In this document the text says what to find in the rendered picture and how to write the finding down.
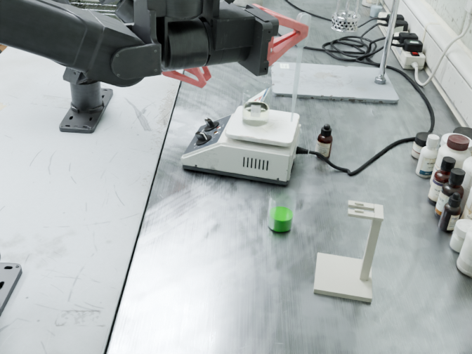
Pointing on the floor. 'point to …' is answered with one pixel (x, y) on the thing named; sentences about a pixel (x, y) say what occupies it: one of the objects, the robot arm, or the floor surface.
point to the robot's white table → (72, 202)
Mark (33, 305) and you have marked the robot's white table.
